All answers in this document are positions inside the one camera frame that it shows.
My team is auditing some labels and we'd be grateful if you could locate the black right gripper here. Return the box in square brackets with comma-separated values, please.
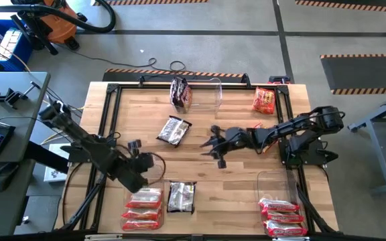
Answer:
[200, 125, 251, 169]

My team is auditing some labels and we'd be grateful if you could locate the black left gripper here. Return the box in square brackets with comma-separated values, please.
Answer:
[112, 139, 155, 193]

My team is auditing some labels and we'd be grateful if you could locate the clear plastic bin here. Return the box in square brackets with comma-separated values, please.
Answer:
[255, 169, 310, 238]
[121, 160, 166, 232]
[171, 77, 223, 114]

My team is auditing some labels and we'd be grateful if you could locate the black Maruchan noodle pack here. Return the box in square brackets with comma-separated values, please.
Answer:
[167, 180, 197, 214]
[169, 76, 193, 114]
[155, 115, 193, 148]

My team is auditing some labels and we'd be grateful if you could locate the white box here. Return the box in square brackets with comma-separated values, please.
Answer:
[43, 143, 72, 183]

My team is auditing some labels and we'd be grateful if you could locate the black flat strip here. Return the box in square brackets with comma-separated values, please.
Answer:
[25, 140, 70, 174]

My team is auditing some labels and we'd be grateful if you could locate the black hazard-striped floor mat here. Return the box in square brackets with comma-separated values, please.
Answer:
[102, 68, 247, 83]
[295, 0, 386, 14]
[320, 53, 386, 96]
[90, 0, 209, 7]

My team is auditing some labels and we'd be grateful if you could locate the red black device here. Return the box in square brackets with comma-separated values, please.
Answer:
[268, 75, 292, 84]

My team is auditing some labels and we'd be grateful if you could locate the grey desk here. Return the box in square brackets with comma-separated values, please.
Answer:
[0, 72, 52, 238]

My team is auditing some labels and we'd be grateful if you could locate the black computer mouse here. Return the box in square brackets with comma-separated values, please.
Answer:
[0, 162, 20, 193]

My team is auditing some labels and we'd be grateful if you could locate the black desk clamp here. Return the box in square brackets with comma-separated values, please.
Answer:
[0, 81, 42, 110]

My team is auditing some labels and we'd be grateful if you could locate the blue plastic crate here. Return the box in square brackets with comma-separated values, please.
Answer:
[0, 19, 33, 72]

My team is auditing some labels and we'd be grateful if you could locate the orange shop vacuum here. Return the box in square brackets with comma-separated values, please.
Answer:
[10, 0, 90, 56]

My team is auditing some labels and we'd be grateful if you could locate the grey metal cart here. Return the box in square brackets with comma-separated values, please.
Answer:
[346, 88, 386, 197]

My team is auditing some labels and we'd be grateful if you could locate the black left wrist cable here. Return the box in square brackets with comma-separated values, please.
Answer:
[144, 152, 166, 185]

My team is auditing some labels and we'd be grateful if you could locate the black aluminium table frame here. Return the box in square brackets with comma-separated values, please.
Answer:
[55, 82, 340, 235]

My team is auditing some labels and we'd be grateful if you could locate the black floor cable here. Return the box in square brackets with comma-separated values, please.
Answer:
[54, 42, 187, 73]

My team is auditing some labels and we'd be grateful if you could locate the black vacuum hose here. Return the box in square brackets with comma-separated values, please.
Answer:
[0, 0, 117, 34]

